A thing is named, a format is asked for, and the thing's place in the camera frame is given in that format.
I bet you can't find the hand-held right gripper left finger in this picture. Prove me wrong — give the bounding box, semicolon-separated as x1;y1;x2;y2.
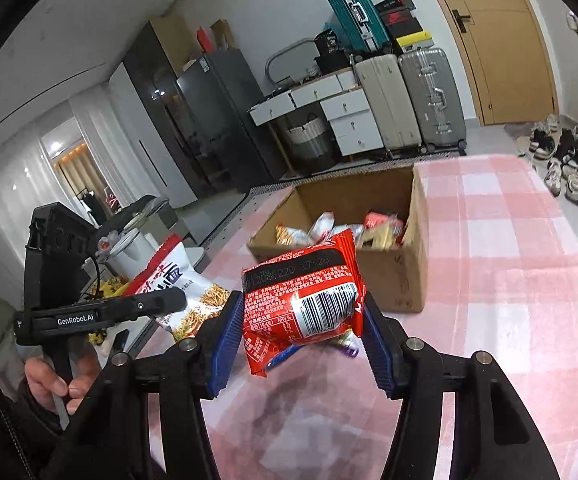
44;290;246;480

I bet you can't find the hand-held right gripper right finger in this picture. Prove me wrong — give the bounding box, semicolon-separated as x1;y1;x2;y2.
361;292;562;480

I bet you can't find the red white noodle snack bag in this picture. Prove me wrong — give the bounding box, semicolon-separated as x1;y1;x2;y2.
122;234;232;338
275;223;315;248

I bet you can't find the brown cardboard box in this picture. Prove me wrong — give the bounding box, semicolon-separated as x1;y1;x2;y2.
246;164;429;313

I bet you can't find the red snack packet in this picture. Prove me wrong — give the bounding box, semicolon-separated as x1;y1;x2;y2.
241;227;367;378

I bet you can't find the person's left forearm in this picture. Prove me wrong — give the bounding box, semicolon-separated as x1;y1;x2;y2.
0;375;72;480

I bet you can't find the person's left hand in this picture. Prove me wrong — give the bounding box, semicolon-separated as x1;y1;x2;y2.
23;346;103;415

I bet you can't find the purple snack packet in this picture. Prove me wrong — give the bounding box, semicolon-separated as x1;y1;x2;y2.
326;332;361;359

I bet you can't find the white kettle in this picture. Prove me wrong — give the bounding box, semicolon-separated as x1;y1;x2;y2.
96;227;160;281

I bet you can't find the blue snack packet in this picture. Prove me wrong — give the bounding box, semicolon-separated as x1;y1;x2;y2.
264;342;302;373

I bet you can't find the clear wrapped cake packet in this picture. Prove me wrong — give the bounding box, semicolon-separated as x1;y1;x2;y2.
358;225;396;252

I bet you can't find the pile of snack packets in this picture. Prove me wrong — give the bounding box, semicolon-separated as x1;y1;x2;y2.
275;211;410;253

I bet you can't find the pink checkered tablecloth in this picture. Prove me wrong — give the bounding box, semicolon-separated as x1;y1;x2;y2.
134;154;578;480

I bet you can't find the dark glass cabinet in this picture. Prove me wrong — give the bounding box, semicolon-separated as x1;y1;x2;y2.
122;22;210;201

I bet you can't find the dark grey refrigerator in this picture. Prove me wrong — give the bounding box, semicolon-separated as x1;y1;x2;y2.
176;50;290;193

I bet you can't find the white grey laundry basket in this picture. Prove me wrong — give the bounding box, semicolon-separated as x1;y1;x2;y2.
284;112;337;171

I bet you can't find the white drawer dresser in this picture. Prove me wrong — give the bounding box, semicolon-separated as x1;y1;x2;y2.
249;71;385;161

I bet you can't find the cream suitcase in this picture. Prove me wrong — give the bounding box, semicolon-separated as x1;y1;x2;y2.
354;52;426;158

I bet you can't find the silver suitcase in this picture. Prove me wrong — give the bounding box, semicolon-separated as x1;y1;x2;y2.
398;47;468;156

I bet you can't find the arched mirror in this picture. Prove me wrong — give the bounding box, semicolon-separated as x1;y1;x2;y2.
264;39;320;86

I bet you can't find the black printed box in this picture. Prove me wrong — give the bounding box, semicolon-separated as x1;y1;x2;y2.
314;30;342;56

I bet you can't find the yellow black shoe box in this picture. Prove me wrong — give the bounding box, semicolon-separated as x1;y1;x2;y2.
394;30;434;51

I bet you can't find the wooden door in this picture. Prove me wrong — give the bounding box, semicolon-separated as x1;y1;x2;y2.
414;0;560;126

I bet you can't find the teal suitcase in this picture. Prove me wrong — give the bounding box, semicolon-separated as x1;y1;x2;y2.
323;0;392;56

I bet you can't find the black red shoe box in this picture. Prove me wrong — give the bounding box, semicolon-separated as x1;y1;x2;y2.
374;0;417;26

